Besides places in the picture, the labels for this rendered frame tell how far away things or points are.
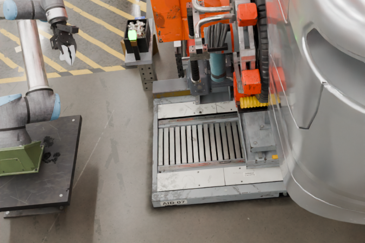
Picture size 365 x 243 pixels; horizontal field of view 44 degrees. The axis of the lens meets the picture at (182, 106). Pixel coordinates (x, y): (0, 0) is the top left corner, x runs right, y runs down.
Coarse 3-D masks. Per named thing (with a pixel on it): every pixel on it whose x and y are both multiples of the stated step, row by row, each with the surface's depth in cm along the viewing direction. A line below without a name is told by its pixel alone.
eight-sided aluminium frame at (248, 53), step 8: (240, 0) 190; (248, 0) 189; (240, 32) 189; (248, 32) 191; (240, 40) 189; (240, 48) 190; (248, 48) 189; (232, 56) 241; (240, 56) 191; (248, 56) 190; (240, 64) 238; (240, 80) 228; (240, 88) 209
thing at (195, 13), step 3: (192, 6) 215; (192, 9) 213; (195, 9) 213; (195, 12) 211; (198, 12) 211; (195, 15) 210; (198, 15) 210; (195, 18) 208; (198, 18) 208; (195, 21) 207; (195, 24) 205; (201, 36) 199; (198, 45) 195; (201, 45) 195; (198, 48) 193; (201, 48) 193; (198, 51) 194; (201, 51) 194
